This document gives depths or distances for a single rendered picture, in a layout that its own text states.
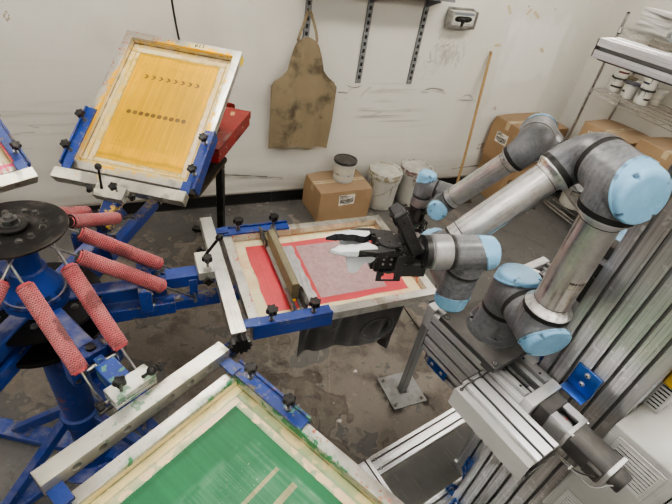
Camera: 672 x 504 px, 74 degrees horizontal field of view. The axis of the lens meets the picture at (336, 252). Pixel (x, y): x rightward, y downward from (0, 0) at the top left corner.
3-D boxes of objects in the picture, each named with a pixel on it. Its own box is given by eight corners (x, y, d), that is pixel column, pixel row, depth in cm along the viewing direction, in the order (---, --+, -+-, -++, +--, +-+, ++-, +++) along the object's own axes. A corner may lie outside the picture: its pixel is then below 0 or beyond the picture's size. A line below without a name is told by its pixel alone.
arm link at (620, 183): (532, 319, 126) (640, 137, 93) (561, 363, 114) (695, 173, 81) (493, 320, 123) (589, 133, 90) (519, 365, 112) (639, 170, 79)
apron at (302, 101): (326, 144, 389) (344, 10, 325) (329, 148, 384) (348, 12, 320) (266, 147, 370) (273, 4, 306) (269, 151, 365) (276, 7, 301)
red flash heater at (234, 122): (183, 111, 290) (181, 93, 283) (252, 125, 289) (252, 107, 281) (136, 151, 242) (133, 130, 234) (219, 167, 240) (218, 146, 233)
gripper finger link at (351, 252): (332, 279, 86) (375, 274, 90) (335, 253, 83) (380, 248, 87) (326, 270, 89) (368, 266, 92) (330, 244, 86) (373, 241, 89)
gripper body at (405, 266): (372, 282, 90) (428, 282, 93) (379, 245, 86) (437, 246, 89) (363, 261, 97) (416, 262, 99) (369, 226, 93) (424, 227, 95)
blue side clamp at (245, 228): (285, 231, 213) (286, 219, 209) (288, 238, 210) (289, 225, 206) (221, 239, 202) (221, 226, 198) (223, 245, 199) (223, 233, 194)
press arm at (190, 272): (211, 272, 177) (211, 262, 174) (214, 282, 173) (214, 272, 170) (165, 279, 170) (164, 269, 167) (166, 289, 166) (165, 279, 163)
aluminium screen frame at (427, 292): (377, 220, 230) (378, 214, 227) (437, 299, 189) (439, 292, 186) (220, 238, 201) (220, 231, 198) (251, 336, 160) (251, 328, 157)
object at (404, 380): (408, 371, 277) (455, 249, 219) (426, 401, 262) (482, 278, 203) (377, 379, 269) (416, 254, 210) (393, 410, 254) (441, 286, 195)
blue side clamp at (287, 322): (326, 315, 174) (329, 302, 170) (331, 324, 171) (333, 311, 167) (250, 330, 163) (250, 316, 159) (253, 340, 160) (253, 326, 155)
